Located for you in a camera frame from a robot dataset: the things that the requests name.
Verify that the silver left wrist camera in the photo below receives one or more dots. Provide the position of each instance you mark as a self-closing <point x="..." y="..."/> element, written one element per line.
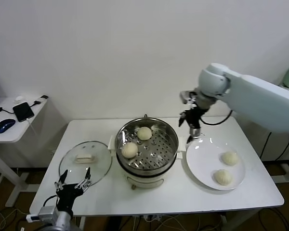
<point x="47" y="213"/>

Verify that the white round plate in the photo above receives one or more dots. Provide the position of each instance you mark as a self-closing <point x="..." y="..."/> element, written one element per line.
<point x="202" y="168"/>

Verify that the black smartphone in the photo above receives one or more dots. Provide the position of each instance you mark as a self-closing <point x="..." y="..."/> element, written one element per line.
<point x="23" y="111"/>

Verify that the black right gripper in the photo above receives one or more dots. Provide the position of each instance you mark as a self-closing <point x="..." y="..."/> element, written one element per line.
<point x="194" y="116"/>

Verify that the black usb adapter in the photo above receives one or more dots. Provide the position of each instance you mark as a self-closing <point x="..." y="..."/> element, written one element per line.
<point x="43" y="97"/>

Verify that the cream electric cooker base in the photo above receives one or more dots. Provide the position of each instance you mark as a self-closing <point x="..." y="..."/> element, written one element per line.
<point x="144" y="180"/>

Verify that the white power strip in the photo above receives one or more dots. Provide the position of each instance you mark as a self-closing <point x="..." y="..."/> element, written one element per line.
<point x="154" y="218"/>

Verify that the white earbuds case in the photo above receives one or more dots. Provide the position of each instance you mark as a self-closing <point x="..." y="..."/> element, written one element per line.
<point x="19" y="98"/>

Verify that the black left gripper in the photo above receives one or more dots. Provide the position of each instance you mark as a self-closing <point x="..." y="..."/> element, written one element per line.
<point x="67" y="195"/>

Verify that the stainless steel steamer basket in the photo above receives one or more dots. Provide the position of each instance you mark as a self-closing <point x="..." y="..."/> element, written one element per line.
<point x="159" y="154"/>

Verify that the white work table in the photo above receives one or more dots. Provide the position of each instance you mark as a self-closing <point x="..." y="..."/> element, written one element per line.
<point x="159" y="199"/>

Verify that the round glass pot lid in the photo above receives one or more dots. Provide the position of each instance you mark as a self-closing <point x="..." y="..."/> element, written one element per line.
<point x="85" y="158"/>

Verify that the white steamed baozi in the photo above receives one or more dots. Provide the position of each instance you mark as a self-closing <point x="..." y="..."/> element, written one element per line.
<point x="144" y="133"/>
<point x="129" y="150"/>
<point x="229" y="158"/>
<point x="222" y="177"/>

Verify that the white side desk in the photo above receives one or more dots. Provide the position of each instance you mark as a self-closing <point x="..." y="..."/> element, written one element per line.
<point x="12" y="136"/>

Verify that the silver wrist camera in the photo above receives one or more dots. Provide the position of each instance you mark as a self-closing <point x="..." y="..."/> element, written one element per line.
<point x="186" y="95"/>
<point x="47" y="213"/>

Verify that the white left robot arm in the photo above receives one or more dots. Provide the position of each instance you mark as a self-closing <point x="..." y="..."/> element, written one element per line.
<point x="62" y="221"/>

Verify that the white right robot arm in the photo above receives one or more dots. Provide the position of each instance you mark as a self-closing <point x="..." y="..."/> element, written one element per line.
<point x="255" y="96"/>

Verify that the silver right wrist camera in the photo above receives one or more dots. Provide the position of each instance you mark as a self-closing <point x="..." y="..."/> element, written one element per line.
<point x="186" y="95"/>

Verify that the blue computer mouse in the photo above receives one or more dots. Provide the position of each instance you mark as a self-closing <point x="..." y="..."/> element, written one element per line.
<point x="4" y="125"/>

